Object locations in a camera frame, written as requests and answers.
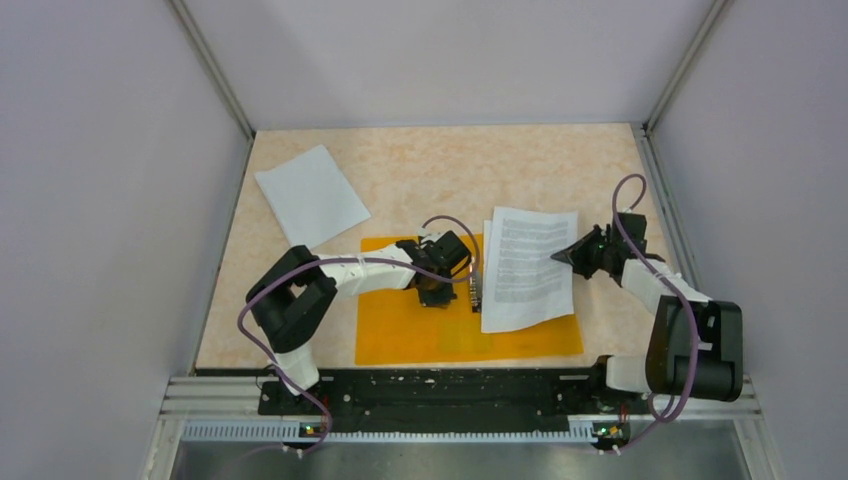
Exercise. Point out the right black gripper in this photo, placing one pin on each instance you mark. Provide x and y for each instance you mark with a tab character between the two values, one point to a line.
576	253

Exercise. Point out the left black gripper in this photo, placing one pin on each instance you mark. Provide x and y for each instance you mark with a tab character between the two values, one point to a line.
441	299

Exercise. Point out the metal folder clip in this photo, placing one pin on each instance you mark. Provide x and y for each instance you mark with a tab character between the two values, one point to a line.
475	288

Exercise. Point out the orange plastic folder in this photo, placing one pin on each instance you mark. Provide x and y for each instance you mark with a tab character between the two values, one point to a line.
393	328

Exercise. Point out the printed paper stack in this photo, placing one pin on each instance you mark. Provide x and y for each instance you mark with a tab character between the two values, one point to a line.
523	285

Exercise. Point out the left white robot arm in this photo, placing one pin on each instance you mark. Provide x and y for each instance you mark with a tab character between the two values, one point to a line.
290	301

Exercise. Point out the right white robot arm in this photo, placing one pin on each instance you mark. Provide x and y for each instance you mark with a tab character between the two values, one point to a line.
695	349

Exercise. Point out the blank white paper sheet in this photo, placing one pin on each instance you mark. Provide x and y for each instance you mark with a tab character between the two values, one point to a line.
311	198

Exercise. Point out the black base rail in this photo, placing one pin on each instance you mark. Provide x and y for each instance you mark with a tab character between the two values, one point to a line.
460	400

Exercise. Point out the white slotted cable duct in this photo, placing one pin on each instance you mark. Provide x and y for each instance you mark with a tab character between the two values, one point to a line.
282	431

